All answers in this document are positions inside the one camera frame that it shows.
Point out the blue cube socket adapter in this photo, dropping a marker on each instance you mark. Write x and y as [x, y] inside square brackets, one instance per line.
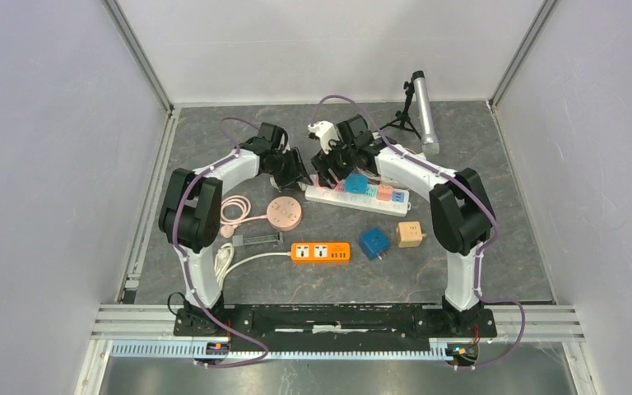
[374, 243]

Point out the salmon small cube adapter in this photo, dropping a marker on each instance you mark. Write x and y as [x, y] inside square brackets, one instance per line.
[384, 193]

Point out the grey plastic bracket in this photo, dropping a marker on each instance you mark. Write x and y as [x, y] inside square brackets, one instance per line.
[241, 240]

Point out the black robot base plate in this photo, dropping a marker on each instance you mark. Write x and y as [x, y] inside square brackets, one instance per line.
[335, 327]

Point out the pink flat plug adapter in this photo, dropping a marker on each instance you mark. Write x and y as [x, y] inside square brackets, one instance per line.
[338, 188]

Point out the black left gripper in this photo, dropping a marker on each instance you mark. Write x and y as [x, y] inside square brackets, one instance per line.
[297, 171]

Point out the silver cylindrical flashlight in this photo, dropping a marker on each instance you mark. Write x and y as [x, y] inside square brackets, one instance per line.
[429, 138]

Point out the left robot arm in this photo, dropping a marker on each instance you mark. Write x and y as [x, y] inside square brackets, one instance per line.
[190, 216]

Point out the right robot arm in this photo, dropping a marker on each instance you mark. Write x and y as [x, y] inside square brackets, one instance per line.
[461, 214]

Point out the light blue cube adapter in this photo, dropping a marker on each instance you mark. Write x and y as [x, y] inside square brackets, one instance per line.
[356, 183]

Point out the long white power strip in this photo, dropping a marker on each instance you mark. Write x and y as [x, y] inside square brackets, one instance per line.
[399, 205]

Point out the aluminium slotted rail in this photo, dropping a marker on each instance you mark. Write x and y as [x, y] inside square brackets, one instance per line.
[204, 350]

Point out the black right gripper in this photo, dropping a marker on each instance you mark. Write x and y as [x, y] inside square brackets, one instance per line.
[322, 162]

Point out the beige dragon cube adapter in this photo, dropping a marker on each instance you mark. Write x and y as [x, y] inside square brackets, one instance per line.
[409, 234]

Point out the pink round power socket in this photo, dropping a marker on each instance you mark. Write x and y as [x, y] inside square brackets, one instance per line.
[284, 213]

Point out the orange power strip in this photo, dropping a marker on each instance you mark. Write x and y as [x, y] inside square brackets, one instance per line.
[320, 253]

